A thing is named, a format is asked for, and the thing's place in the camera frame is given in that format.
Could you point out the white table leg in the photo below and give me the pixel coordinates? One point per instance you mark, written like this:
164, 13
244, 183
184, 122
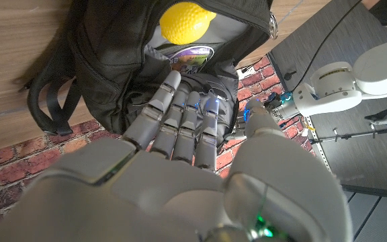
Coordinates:
317, 148

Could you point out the red brick printed backdrop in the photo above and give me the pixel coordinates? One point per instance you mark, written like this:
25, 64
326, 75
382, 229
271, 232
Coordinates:
12, 161

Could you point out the white power strip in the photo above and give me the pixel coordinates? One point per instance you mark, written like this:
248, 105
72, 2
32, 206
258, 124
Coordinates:
247, 72

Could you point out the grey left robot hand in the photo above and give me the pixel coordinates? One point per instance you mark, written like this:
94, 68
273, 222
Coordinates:
237, 132

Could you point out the grey black sneaker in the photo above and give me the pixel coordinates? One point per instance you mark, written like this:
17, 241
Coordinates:
386, 117

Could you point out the yellow dimpled ball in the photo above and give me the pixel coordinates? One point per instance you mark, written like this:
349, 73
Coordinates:
185, 23

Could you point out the person bare leg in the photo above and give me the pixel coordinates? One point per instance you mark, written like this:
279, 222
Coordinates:
370, 3

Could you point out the black fabric backpack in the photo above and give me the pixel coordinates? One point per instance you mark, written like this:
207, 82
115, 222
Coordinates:
113, 50

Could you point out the black metal rod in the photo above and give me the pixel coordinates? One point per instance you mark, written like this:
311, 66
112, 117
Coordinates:
351, 136

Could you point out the purple printed disc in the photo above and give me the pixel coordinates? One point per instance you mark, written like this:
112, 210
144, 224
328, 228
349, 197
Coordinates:
191, 60

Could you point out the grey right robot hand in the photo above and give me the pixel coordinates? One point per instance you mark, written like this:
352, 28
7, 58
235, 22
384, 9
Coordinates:
166, 188

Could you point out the black door knob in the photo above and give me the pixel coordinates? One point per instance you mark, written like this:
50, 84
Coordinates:
289, 73

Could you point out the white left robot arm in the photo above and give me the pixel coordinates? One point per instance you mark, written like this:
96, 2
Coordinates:
365, 77

